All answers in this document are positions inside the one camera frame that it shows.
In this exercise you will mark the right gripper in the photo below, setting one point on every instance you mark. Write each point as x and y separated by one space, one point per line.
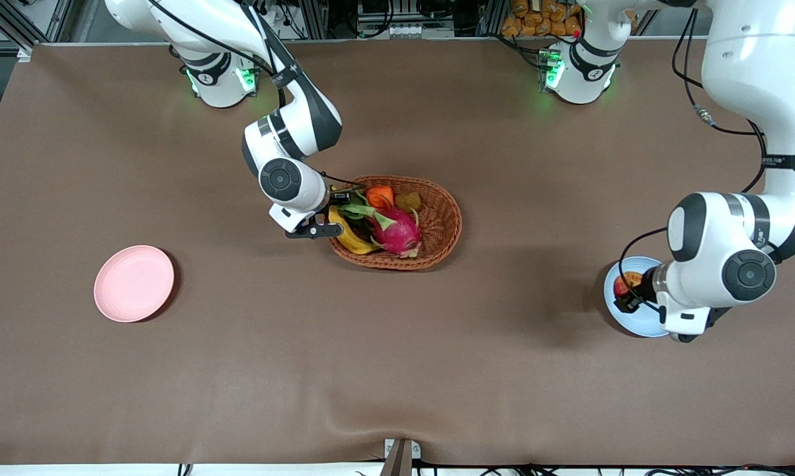
340 198

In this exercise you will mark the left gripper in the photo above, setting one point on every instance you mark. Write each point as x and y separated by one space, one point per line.
643 286

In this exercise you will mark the red apple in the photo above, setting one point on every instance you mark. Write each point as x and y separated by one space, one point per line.
626 282

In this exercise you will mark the yellow banana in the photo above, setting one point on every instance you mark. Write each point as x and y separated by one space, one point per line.
354 241

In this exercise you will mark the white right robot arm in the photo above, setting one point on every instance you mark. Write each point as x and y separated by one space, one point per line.
292 125

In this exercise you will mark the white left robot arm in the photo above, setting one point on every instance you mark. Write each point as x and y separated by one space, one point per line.
754 198

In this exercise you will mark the dark green fruit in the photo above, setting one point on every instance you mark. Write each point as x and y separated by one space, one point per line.
359 198

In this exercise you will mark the blue plate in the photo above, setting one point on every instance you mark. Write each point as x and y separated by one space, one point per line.
635 324

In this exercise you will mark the orange tangerine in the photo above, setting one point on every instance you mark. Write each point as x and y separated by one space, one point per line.
381 197

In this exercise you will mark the pink dragon fruit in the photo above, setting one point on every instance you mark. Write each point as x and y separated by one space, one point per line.
397 231

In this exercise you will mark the brown kiwi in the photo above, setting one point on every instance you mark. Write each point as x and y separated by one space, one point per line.
409 201

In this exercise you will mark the brown wicker basket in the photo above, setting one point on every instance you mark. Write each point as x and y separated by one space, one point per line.
440 228

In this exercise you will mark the brown table cloth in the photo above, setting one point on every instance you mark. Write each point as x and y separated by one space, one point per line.
397 370

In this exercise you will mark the pink plate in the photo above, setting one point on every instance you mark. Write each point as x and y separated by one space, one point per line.
133 284

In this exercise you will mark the bag of orange snacks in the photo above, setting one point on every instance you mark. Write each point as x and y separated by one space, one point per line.
543 18

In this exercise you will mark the metal table bracket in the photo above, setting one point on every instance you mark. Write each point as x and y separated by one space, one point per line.
401 456

